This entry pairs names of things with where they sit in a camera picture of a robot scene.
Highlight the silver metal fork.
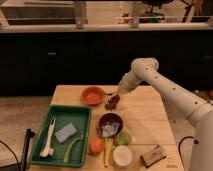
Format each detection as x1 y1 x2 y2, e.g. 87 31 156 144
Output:
105 92 116 96

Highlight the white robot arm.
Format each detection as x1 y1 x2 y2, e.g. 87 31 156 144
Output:
117 58 213 171

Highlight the dark purple bowl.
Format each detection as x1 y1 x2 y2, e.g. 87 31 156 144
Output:
98 113 123 138

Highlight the red orange bowl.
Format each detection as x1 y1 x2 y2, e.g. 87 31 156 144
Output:
80 86 106 106

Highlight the brown grape cluster toy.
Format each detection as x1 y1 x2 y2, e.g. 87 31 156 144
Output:
105 94 120 110

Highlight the blue crumpled cloth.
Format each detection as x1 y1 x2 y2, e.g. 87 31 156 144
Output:
102 123 119 138

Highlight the green lime toy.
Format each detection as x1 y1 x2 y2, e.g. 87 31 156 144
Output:
116 131 132 145

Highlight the orange fruit toy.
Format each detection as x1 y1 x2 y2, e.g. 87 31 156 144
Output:
89 137 104 154

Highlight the white round cup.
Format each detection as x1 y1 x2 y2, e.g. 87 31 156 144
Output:
113 145 133 167

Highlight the blue sponge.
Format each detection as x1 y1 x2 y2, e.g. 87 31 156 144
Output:
55 123 77 143

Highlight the green pepper toy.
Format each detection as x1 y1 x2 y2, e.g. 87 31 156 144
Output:
63 135 83 163

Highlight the brown wooden box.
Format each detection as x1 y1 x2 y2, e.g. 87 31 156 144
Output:
140 145 166 168

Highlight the green plastic tray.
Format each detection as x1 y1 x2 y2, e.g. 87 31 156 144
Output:
29 105 92 168

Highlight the dark cabinet counter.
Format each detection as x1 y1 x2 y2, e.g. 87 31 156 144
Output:
0 28 213 96

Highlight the white dish brush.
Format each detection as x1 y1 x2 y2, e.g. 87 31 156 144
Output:
40 118 56 158

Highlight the black stand pole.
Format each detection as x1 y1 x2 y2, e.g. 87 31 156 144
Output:
20 129 35 171

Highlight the black cable right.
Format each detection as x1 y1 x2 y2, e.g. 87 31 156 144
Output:
178 136 195 164

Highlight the black cable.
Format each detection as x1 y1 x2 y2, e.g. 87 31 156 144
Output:
0 139 22 169
178 136 195 164

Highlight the black cable left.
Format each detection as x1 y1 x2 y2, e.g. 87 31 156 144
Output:
0 139 22 169

